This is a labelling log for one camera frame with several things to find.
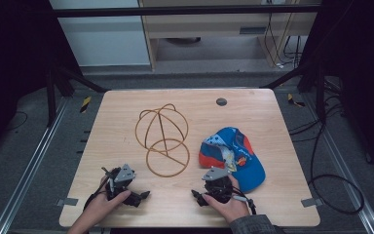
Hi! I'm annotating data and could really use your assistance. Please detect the yellow black hazard tape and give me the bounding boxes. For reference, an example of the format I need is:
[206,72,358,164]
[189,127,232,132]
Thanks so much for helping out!
[286,93,307,108]
[79,96,93,114]

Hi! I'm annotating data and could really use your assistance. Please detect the white cabinet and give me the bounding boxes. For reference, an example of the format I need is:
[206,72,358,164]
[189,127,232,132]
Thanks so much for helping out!
[48,0,152,68]

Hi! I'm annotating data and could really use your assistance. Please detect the black looped floor cable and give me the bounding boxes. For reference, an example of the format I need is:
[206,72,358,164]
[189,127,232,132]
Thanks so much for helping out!
[287,97,366,215]

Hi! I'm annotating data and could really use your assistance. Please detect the grey tape strip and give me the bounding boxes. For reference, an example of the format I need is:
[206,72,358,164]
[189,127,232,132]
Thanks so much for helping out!
[56,197,80,208]
[300,197,324,209]

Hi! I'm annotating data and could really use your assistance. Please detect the person's left hand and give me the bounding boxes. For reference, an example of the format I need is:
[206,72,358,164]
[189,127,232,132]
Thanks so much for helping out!
[77,189,132,228]

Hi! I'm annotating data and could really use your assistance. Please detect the person's right hand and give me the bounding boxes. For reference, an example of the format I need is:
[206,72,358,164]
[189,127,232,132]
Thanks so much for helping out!
[202,175,251,226]

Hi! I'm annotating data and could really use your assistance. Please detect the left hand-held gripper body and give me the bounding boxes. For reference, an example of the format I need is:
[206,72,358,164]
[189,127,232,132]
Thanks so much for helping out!
[101,163,137,201]

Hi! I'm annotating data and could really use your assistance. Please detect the hand-held gripper cable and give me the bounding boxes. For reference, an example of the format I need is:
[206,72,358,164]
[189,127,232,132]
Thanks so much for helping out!
[83,175,112,212]
[232,193,258,215]

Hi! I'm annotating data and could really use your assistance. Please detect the black metal stand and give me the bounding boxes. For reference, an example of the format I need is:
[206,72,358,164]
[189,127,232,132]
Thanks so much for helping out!
[259,59,327,124]
[44,61,109,129]

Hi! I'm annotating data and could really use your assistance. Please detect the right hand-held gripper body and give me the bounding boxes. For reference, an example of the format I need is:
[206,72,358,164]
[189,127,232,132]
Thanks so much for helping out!
[202,166,235,205]

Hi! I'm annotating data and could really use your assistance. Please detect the black curtain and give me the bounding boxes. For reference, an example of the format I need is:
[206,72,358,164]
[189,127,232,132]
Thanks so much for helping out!
[301,0,374,181]
[0,0,83,164]

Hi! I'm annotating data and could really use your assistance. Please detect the hanging black desk cables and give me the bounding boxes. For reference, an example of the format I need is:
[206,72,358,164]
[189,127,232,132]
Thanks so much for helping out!
[263,12,304,70]

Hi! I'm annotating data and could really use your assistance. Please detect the gold wire hat stand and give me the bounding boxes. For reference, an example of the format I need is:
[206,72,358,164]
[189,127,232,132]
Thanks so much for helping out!
[134,102,191,178]

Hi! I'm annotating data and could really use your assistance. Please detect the right hand-held gripper cable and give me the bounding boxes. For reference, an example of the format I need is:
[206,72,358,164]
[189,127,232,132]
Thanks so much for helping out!
[232,193,258,215]

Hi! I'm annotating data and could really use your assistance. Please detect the blue and red cap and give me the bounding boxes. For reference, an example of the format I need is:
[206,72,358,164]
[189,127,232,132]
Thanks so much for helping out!
[198,126,267,194]

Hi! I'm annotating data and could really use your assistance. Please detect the black metal crossbar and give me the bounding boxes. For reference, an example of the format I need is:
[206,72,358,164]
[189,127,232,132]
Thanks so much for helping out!
[52,4,321,19]

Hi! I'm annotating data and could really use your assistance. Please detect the light wooden desk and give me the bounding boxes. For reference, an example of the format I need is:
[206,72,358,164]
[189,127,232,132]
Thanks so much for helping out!
[137,0,323,71]

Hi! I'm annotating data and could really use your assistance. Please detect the aluminium floor rail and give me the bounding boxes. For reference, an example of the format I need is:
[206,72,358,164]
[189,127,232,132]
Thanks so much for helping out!
[303,94,374,234]
[0,97,70,234]

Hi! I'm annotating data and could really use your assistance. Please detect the left hand-held gripper cable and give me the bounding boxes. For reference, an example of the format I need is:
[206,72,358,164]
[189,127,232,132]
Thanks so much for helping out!
[83,175,112,212]

